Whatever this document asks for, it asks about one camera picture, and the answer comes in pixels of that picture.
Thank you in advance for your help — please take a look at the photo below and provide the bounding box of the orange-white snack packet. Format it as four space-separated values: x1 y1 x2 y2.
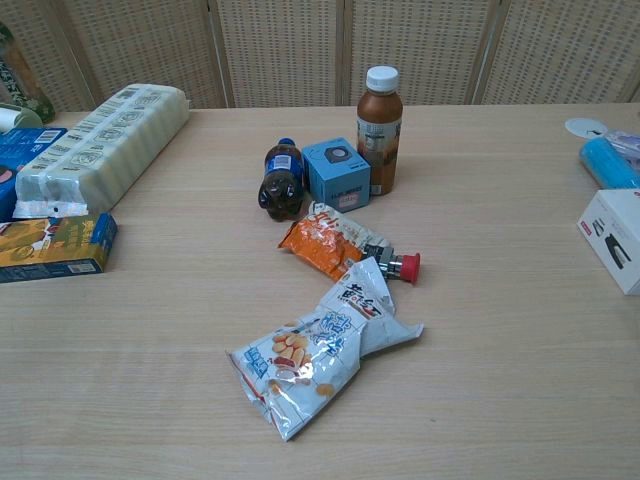
278 200 393 281

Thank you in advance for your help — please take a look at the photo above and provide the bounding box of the light blue cube box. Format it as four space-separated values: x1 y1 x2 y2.
301 138 373 213

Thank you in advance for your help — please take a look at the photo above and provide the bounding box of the small cola bottle blue cap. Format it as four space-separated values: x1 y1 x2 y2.
257 137 306 222

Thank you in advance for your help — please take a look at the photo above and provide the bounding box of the red emergency stop button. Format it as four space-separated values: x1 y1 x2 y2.
364 243 422 286

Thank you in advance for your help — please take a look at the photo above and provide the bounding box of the white-blue peanut snack bag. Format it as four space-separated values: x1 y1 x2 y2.
225 258 425 442

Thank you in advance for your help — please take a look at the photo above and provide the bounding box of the brown tea bottle white cap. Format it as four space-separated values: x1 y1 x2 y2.
356 66 404 197

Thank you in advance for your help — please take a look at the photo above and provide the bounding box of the wooden perforated folding screen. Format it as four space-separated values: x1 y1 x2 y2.
0 0 640 112

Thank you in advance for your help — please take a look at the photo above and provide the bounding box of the yellow-blue carton box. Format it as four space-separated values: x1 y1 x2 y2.
0 212 119 285

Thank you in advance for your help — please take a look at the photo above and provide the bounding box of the white stapler box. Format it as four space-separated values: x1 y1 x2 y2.
576 188 640 296

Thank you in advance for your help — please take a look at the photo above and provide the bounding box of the light blue roll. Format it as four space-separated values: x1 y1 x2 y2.
578 137 640 191

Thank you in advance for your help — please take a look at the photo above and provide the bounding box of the blue box with barcode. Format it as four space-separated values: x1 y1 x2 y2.
0 127 68 223

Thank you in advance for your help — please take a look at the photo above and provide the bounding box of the clear plastic wrapped pack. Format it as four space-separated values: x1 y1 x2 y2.
603 128 640 174

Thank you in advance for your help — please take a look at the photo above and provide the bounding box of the white-green round container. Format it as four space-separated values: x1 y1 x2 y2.
0 102 44 134

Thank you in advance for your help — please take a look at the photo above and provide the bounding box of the green patterned tall package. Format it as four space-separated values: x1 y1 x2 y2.
0 22 54 124

